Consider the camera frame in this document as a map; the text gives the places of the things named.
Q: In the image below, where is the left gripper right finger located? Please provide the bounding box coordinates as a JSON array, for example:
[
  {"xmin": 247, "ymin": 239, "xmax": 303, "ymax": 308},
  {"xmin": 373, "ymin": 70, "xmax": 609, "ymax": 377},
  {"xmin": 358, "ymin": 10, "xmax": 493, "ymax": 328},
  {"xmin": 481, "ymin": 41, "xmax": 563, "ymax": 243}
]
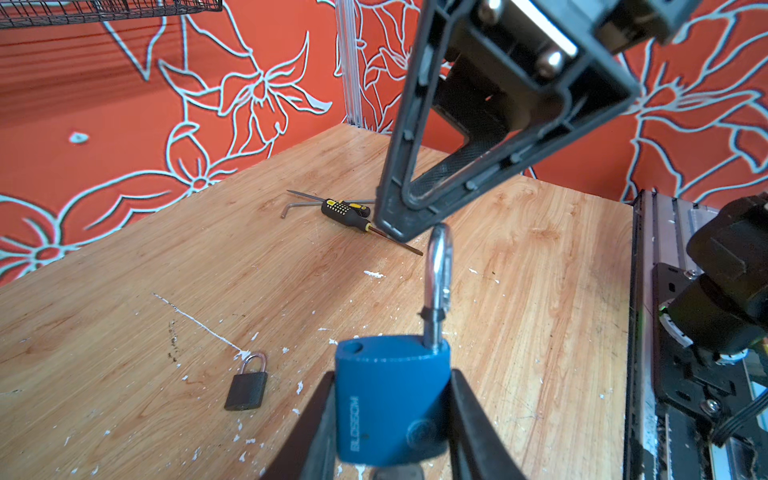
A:
[{"xmin": 448, "ymin": 369, "xmax": 525, "ymax": 480}]

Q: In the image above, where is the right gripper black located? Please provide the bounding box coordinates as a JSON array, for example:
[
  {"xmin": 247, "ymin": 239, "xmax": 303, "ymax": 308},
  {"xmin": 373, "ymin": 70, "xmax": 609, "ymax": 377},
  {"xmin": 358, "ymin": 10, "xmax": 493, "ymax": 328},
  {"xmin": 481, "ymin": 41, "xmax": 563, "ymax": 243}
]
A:
[{"xmin": 374, "ymin": 0, "xmax": 701, "ymax": 241}]

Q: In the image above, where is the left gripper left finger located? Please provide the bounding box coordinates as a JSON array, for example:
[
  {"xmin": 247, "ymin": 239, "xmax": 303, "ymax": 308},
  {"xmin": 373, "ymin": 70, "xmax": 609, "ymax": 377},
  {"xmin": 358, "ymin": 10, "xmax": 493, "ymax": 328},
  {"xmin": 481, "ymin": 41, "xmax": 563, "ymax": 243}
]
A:
[{"xmin": 261, "ymin": 371, "xmax": 337, "ymax": 479}]

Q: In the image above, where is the blue padlock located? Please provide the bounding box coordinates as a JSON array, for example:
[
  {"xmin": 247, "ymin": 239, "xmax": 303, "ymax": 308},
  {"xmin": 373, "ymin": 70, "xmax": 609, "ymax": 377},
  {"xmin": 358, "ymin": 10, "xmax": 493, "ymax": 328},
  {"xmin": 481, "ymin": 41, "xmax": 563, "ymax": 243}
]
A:
[{"xmin": 335, "ymin": 223, "xmax": 453, "ymax": 467}]

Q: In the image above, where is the silver hex key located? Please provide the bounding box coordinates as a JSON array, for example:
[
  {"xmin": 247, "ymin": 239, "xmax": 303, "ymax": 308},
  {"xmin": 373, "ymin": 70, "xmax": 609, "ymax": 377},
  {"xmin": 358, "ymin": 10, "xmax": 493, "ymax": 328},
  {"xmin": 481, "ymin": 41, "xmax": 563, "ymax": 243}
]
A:
[{"xmin": 280, "ymin": 201, "xmax": 322, "ymax": 219}]

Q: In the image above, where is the black padlock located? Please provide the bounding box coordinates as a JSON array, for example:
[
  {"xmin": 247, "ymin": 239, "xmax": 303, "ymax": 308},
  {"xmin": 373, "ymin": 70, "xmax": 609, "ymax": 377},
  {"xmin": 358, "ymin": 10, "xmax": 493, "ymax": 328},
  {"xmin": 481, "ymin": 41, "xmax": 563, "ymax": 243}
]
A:
[{"xmin": 224, "ymin": 351, "xmax": 269, "ymax": 411}]

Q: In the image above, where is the black yellow screwdriver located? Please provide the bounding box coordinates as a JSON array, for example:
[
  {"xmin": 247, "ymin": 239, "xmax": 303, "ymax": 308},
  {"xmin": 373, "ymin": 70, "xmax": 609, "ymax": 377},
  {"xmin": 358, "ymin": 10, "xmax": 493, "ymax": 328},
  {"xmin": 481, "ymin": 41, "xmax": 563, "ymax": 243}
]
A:
[{"xmin": 321, "ymin": 199, "xmax": 423, "ymax": 256}]

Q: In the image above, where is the thin metal pick tool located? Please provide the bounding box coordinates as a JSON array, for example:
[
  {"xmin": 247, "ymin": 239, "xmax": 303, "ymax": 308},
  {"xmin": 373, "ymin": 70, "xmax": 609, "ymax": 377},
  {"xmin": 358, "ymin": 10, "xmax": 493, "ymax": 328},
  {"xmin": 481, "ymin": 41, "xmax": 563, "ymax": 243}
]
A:
[{"xmin": 287, "ymin": 189, "xmax": 375, "ymax": 205}]

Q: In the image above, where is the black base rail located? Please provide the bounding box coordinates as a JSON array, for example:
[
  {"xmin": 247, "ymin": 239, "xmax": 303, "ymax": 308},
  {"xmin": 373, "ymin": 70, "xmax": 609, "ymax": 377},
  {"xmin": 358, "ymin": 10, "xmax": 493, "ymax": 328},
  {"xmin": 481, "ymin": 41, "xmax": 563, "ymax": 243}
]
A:
[{"xmin": 623, "ymin": 192, "xmax": 767, "ymax": 479}]

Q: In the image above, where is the black wire wall basket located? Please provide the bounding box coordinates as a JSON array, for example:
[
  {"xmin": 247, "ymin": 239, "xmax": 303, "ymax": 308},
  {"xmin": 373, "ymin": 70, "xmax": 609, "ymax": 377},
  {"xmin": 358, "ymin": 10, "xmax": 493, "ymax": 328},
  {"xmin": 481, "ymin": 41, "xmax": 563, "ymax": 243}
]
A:
[{"xmin": 1, "ymin": 0, "xmax": 223, "ymax": 29}]

